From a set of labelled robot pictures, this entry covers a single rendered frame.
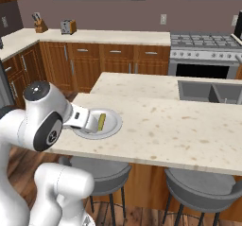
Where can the grey fridge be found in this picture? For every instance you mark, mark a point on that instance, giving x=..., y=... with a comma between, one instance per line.
x=4, y=88

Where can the yellow butter stick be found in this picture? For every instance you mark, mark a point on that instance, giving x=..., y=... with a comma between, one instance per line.
x=101, y=122

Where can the white round plate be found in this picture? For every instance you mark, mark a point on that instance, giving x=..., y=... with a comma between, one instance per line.
x=112, y=122

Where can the grey double sink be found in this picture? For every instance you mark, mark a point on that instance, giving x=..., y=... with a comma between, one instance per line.
x=201, y=91

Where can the wooden base cupboard run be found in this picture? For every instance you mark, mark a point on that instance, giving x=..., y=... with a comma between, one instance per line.
x=88, y=66

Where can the black countertop appliance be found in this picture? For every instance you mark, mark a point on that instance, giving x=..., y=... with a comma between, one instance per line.
x=238, y=26

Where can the grey bar stool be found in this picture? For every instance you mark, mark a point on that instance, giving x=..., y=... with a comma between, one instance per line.
x=107, y=173
x=201, y=188

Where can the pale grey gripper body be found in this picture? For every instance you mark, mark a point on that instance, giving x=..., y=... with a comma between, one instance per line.
x=91, y=122

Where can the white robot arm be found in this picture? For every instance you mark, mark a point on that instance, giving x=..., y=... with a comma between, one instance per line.
x=19, y=132

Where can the wooden knife block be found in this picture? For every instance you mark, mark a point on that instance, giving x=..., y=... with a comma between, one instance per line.
x=40, y=25

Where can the silver gas stove oven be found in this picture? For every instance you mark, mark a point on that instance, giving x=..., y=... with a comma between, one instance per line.
x=201, y=51

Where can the white wall outlet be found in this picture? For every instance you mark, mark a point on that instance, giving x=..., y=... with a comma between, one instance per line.
x=163, y=19
x=234, y=20
x=4, y=21

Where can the silver orange toaster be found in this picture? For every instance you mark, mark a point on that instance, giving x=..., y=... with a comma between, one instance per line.
x=68, y=27

